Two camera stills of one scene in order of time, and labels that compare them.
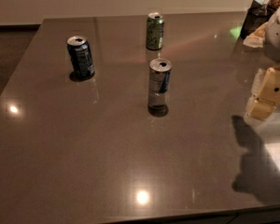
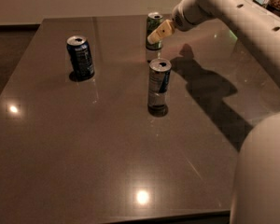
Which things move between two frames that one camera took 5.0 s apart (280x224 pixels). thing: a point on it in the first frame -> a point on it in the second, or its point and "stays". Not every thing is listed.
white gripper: x=278 y=36 -> x=184 y=19
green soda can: x=155 y=31 stays
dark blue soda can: x=80 y=54 stays
